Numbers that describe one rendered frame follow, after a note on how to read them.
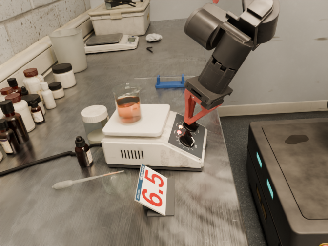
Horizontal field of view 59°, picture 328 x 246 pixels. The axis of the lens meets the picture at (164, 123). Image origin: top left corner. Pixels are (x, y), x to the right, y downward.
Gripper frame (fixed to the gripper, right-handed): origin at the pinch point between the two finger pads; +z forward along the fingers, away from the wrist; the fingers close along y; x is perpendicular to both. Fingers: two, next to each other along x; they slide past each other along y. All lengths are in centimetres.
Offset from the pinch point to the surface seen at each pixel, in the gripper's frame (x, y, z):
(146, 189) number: 5.3, 17.6, 5.6
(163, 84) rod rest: -21.4, -24.8, 11.2
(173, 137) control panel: 1.2, 7.0, 1.4
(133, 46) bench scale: -59, -55, 22
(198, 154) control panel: 6.9, 5.6, 1.4
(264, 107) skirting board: -6, -166, 49
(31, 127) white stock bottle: -32.7, 11.8, 26.1
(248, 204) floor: 26, -76, 61
